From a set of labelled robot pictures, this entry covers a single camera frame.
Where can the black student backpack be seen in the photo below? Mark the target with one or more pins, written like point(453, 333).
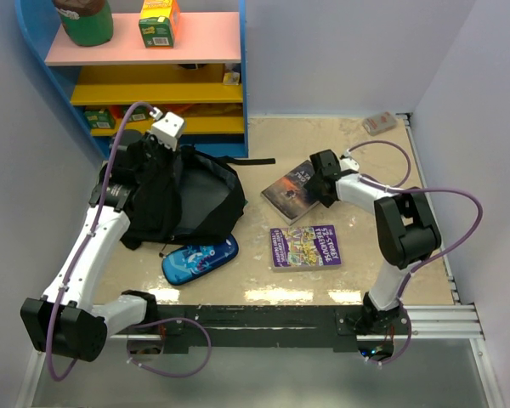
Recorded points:
point(199, 204)

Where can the orange snack packet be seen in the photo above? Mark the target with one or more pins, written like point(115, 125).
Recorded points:
point(178, 109)

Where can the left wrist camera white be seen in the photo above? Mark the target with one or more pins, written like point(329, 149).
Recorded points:
point(168, 128)

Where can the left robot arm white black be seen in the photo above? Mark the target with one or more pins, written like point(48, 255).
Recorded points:
point(64, 320)

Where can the A Tale of Two Cities book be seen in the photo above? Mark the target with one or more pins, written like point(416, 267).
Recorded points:
point(288, 195)

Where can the green brown bag on shelf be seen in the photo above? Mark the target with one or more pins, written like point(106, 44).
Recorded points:
point(87, 23)

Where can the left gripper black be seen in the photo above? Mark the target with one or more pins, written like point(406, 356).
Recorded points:
point(151, 140)

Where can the blue dinosaur pencil case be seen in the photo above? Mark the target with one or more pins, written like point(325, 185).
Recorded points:
point(191, 262)

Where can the purple 52-Storey Treehouse book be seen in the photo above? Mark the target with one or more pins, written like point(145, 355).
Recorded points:
point(304, 248)

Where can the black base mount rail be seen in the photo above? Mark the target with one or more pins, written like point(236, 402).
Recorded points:
point(338, 328)

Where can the grey red packet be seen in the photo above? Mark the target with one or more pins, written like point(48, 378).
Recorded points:
point(379, 123)

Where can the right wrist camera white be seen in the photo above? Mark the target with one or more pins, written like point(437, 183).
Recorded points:
point(348, 164)

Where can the small yellow white box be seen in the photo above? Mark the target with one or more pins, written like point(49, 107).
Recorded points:
point(231, 78)

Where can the green small box left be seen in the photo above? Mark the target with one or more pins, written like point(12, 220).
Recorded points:
point(99, 118)

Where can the blue shelf unit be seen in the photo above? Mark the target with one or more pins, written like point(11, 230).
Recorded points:
point(123, 71)

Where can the green small box right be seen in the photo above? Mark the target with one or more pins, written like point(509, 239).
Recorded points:
point(139, 114)

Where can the green small box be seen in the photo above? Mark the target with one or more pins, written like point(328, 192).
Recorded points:
point(139, 114)
point(99, 118)

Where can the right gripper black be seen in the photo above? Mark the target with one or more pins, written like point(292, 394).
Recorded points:
point(312, 186)

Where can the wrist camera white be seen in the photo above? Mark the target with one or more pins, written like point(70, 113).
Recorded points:
point(168, 128)
point(348, 164)

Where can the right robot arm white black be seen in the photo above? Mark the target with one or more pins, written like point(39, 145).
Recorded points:
point(407, 233)

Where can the yellow green box on shelf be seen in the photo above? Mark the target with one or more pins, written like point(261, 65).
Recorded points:
point(159, 23)

